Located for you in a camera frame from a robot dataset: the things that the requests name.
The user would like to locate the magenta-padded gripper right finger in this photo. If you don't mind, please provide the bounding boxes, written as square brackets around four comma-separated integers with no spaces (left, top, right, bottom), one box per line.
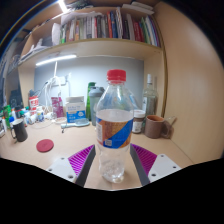
[129,143,184,187]

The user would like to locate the brown jar white lid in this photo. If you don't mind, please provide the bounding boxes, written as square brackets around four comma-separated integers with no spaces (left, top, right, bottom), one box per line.
[131,109,147,135]

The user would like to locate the light blue hairbrush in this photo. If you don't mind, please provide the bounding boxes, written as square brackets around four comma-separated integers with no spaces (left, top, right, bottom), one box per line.
[60,119,91,130]

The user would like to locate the white and blue carton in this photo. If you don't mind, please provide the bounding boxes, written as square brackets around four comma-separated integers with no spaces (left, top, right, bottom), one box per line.
[64,95,87,124]

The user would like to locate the black mug white inside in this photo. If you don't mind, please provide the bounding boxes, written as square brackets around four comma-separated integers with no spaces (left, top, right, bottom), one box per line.
[9,118,29,143]

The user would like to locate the under-shelf tube light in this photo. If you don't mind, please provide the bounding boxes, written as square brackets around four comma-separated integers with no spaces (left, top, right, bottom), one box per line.
[35,54,78,67]

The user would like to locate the flat round red coaster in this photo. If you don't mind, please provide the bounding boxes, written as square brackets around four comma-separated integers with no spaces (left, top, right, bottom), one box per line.
[35,138,55,154]

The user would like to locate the brown ceramic mug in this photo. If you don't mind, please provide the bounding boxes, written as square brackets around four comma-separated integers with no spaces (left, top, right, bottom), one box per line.
[143,114,177,140]

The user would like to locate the clear glass liquor bottle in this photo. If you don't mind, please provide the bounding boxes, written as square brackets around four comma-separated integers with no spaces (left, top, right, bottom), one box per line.
[141,73,159,118]

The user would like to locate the green plastic container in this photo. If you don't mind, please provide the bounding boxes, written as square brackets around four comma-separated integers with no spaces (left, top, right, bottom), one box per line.
[3,104,13,129]

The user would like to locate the red and white canister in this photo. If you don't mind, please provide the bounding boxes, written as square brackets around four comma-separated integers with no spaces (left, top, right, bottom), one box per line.
[28,95,40,111]

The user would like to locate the clear red-capped water bottle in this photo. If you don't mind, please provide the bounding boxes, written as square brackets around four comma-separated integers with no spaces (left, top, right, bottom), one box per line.
[95,69,135,184]

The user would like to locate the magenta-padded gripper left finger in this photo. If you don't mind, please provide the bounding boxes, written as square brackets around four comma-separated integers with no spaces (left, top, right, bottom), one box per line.
[45,144,97,188]

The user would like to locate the ceiling tube light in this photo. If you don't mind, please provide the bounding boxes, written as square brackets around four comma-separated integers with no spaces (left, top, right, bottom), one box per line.
[57,0,68,14]

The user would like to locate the magenta pouch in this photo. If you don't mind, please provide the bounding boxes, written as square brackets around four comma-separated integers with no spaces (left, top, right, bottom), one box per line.
[50,96,65,118]

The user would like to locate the white wall power strip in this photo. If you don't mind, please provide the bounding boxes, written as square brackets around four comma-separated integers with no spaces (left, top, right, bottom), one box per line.
[49,75,69,86]

